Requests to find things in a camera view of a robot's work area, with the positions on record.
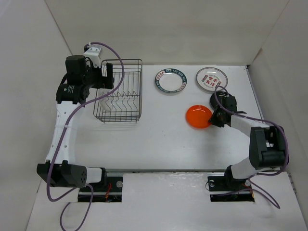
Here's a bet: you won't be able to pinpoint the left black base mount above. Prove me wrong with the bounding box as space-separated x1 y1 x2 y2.
77 176 123 203

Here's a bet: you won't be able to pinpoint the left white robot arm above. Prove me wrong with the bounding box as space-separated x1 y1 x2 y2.
37 53 114 191

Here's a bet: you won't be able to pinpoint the black plate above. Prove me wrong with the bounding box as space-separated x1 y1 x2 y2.
210 91 232 110

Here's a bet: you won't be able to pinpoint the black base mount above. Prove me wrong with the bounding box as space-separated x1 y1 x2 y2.
205 174 255 202
77 176 123 203

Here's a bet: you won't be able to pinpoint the grey wire dish rack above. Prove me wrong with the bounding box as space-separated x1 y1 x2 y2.
93 59 142 123

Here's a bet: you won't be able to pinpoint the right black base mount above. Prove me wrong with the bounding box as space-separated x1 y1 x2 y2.
205 174 255 202

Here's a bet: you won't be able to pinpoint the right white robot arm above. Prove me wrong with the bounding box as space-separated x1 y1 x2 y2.
209 91 289 190

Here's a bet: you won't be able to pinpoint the orange plate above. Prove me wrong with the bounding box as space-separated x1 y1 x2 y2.
185 105 212 129

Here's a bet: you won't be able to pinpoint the white plate red characters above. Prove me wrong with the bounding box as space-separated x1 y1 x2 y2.
196 67 229 92

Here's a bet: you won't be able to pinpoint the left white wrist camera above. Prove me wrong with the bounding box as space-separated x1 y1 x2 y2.
83 44 102 68

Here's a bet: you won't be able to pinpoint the white plate dark patterned rim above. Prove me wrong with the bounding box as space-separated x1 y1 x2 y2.
154 68 187 94

